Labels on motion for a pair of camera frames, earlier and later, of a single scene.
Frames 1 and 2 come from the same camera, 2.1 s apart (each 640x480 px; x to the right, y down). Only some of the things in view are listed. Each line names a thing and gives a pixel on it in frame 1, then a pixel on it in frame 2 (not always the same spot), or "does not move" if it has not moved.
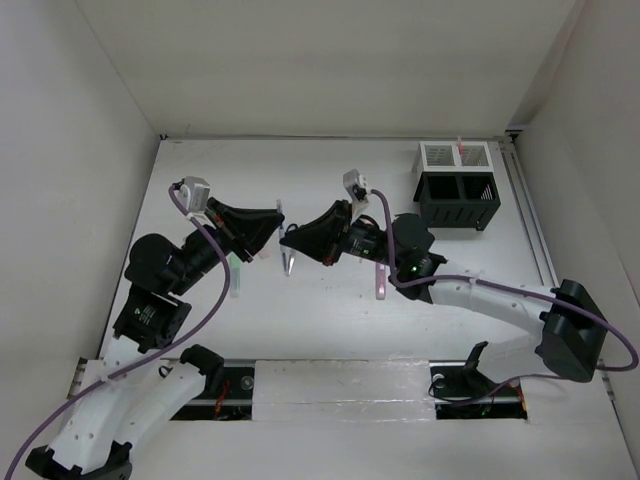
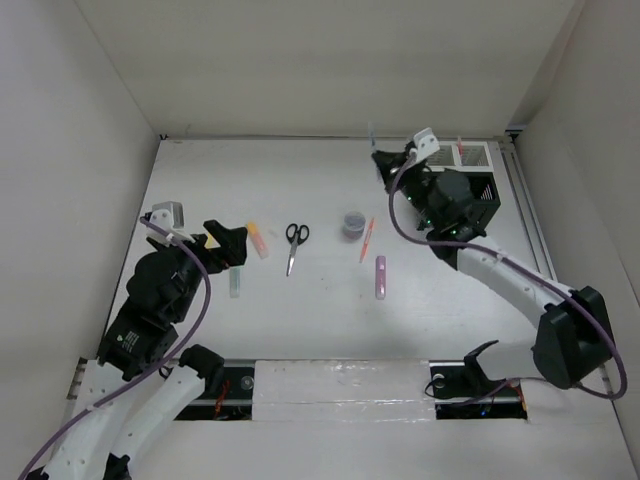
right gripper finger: (322, 233) to (389, 174)
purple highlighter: (380, 281) does not move
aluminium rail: (514, 169) does not move
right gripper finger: (321, 245) to (389, 162)
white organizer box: (451, 157) does not move
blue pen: (285, 251) to (371, 138)
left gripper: (241, 228) to (233, 239)
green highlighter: (235, 274) does not move
